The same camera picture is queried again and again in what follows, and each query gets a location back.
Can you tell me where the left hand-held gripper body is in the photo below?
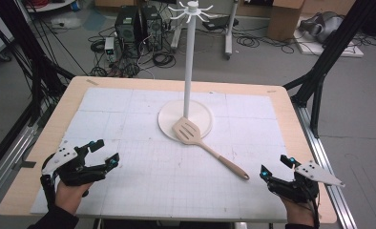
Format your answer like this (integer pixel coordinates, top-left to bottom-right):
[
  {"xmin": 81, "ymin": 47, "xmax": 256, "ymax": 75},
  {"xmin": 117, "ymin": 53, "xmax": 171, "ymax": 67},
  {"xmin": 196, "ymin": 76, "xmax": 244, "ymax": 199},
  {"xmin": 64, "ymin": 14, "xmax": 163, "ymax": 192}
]
[{"xmin": 40, "ymin": 139, "xmax": 107, "ymax": 187}]

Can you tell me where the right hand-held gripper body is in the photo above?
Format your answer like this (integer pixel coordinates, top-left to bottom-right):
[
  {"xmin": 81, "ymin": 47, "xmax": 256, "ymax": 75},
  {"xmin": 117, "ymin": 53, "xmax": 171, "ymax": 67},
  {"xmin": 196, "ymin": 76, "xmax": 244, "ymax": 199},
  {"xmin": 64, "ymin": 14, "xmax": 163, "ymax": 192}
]
[{"xmin": 267, "ymin": 159, "xmax": 346, "ymax": 204}]

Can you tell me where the beige slotted spatula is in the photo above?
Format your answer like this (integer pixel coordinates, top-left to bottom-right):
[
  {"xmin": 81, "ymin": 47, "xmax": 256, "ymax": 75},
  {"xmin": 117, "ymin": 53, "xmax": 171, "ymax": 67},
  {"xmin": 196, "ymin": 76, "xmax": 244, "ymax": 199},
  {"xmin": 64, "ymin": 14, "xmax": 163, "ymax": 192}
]
[{"xmin": 171, "ymin": 116, "xmax": 251, "ymax": 181}]

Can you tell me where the white utensil stand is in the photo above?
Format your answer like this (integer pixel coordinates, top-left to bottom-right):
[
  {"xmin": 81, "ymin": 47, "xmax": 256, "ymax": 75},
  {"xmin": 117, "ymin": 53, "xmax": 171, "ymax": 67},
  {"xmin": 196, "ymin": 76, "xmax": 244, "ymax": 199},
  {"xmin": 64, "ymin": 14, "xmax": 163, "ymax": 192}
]
[{"xmin": 157, "ymin": 0, "xmax": 215, "ymax": 143}]

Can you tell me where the person's left hand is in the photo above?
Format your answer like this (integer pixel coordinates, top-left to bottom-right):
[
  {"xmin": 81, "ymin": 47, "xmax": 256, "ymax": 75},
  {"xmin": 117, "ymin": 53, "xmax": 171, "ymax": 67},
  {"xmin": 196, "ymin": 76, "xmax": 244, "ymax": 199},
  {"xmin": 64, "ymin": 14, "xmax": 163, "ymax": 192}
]
[{"xmin": 54, "ymin": 179, "xmax": 94, "ymax": 216}]

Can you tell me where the person's right hand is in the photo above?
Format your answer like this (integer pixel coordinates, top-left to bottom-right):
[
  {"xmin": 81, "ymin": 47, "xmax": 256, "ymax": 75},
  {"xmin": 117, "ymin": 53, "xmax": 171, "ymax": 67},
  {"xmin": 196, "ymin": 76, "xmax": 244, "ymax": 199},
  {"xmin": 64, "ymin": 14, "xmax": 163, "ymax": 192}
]
[{"xmin": 280, "ymin": 196, "xmax": 318, "ymax": 227}]

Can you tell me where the white gridded mat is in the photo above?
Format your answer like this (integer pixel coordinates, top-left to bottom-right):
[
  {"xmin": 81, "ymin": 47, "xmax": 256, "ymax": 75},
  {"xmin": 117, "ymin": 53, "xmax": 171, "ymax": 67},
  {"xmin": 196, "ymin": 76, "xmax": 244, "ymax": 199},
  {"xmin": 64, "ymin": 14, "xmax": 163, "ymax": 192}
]
[{"xmin": 30, "ymin": 87, "xmax": 289, "ymax": 222}]

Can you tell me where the white power supply box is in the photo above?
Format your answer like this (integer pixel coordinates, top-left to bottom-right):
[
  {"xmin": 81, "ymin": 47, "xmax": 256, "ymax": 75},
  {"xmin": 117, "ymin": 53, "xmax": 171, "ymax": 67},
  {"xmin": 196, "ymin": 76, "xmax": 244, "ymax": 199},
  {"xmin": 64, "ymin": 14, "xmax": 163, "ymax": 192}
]
[{"xmin": 104, "ymin": 36, "xmax": 116, "ymax": 63}]

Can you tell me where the black computer tower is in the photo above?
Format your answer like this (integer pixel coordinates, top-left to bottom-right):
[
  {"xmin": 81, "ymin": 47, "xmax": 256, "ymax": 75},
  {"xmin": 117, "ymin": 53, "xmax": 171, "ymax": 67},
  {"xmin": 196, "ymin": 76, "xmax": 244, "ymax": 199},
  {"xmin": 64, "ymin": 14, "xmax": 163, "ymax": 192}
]
[
  {"xmin": 140, "ymin": 5, "xmax": 163, "ymax": 52},
  {"xmin": 114, "ymin": 5, "xmax": 142, "ymax": 52}
]

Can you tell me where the grey metal floor stand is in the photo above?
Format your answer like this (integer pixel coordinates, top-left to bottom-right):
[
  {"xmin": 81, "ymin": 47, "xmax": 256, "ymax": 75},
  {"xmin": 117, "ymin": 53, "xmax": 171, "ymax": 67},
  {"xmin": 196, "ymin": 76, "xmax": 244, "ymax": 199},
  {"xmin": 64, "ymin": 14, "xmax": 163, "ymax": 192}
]
[
  {"xmin": 170, "ymin": 10, "xmax": 188, "ymax": 51},
  {"xmin": 223, "ymin": 0, "xmax": 240, "ymax": 60}
]

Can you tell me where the grey bag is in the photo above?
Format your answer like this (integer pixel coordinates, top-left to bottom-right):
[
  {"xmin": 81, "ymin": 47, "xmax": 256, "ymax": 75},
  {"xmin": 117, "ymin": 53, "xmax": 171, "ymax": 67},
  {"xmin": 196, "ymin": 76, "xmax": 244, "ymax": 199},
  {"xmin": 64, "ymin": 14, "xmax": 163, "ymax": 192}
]
[{"xmin": 300, "ymin": 10, "xmax": 345, "ymax": 44}]

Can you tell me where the cardboard box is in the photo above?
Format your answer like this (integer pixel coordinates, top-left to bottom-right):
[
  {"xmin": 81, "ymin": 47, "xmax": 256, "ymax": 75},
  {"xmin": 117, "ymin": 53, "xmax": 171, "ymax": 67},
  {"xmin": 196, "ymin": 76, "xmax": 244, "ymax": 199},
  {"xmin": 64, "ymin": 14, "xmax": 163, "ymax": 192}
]
[{"xmin": 266, "ymin": 0, "xmax": 305, "ymax": 42}]

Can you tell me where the black flat device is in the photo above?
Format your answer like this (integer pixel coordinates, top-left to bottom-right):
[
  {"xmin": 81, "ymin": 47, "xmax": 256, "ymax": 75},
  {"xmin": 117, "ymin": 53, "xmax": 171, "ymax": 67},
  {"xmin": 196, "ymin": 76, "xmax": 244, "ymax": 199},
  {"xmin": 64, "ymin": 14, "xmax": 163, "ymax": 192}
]
[{"xmin": 203, "ymin": 14, "xmax": 240, "ymax": 31}]

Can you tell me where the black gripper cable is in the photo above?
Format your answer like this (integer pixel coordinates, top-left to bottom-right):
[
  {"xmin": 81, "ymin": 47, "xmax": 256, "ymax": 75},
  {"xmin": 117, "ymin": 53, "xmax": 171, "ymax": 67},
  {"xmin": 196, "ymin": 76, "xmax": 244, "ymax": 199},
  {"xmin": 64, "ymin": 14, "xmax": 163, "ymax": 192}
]
[
  {"xmin": 306, "ymin": 187, "xmax": 322, "ymax": 229},
  {"xmin": 39, "ymin": 154, "xmax": 57, "ymax": 211}
]

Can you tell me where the tangle of black floor cables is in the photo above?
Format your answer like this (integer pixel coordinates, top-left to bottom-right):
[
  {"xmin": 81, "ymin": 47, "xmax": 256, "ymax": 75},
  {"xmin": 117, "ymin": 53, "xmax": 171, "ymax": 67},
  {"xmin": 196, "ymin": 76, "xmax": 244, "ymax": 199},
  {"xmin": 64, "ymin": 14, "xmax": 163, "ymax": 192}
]
[{"xmin": 88, "ymin": 26, "xmax": 178, "ymax": 78}]

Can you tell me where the black metal frame strut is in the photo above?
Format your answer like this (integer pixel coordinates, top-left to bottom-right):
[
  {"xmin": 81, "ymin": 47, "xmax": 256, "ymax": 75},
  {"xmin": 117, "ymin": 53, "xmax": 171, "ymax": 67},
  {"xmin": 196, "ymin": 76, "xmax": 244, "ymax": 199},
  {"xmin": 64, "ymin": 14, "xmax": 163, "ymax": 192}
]
[
  {"xmin": 0, "ymin": 0, "xmax": 76, "ymax": 126},
  {"xmin": 282, "ymin": 0, "xmax": 376, "ymax": 138}
]

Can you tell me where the black floor cable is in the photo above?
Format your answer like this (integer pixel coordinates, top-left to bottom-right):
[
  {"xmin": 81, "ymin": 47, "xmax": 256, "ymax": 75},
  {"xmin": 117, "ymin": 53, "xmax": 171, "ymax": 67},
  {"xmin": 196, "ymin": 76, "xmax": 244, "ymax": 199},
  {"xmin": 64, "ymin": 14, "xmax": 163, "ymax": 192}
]
[{"xmin": 233, "ymin": 31, "xmax": 296, "ymax": 55}]

